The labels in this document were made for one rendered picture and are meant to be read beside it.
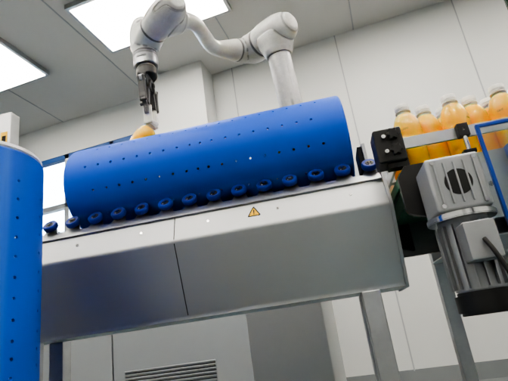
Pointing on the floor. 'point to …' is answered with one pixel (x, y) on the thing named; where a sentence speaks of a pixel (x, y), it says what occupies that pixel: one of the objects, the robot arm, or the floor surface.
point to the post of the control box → (466, 366)
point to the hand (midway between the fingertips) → (150, 117)
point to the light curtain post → (9, 128)
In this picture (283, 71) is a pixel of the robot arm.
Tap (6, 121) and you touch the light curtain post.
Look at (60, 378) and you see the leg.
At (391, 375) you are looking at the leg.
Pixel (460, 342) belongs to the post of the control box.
